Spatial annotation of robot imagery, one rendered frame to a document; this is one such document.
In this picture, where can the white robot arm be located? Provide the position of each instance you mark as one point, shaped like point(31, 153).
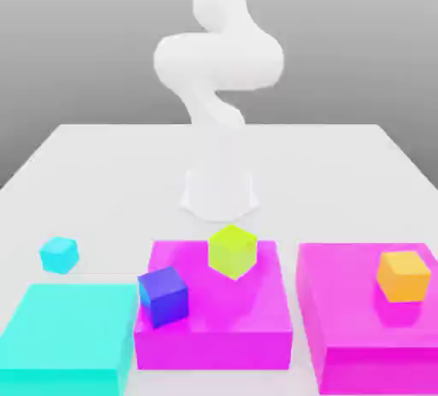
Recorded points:
point(219, 60)

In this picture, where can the small yellow-green cube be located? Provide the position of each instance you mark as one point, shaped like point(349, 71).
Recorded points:
point(232, 252)

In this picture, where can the small blue cube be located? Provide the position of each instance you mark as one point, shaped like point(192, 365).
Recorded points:
point(166, 296)

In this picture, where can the small cyan cube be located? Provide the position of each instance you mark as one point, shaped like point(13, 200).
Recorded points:
point(59, 255)

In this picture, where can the small orange cube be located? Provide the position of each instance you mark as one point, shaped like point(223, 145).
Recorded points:
point(403, 277)

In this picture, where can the large magenta box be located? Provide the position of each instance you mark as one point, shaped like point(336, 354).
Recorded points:
point(222, 327)
point(362, 317)

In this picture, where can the large cyan box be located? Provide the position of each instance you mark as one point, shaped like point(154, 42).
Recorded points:
point(65, 334)

